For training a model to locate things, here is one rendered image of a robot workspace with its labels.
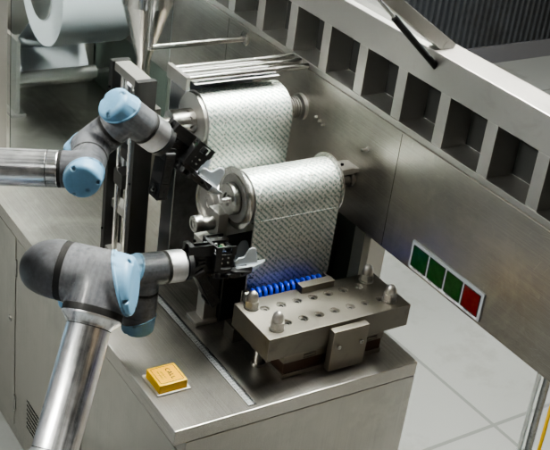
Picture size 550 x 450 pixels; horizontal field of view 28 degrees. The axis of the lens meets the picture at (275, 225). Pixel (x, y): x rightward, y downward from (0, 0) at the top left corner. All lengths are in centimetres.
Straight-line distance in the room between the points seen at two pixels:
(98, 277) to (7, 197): 120
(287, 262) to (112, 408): 56
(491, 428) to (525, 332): 177
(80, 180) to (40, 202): 105
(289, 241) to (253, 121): 31
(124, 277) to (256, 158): 81
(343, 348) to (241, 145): 56
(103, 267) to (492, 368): 256
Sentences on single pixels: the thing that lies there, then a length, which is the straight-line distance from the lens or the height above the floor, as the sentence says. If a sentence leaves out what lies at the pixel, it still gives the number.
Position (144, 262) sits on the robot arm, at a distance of 245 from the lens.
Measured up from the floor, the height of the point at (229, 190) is 128.
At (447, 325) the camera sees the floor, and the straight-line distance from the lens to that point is 461.
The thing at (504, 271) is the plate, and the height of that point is 130.
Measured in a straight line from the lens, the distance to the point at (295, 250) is 267.
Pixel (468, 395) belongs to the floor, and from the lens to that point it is 425.
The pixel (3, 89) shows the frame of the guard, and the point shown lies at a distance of 332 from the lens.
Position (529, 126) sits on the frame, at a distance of 227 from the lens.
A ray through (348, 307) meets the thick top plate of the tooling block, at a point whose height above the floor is 102.
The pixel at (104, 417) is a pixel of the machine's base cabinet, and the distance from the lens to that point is 287.
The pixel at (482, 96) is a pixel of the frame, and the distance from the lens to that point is 236.
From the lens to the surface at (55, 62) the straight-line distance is 337.
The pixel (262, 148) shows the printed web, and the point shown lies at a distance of 279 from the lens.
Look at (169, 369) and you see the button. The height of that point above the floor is 92.
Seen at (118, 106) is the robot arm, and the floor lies 154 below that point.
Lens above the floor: 244
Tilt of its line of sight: 28 degrees down
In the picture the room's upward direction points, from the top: 8 degrees clockwise
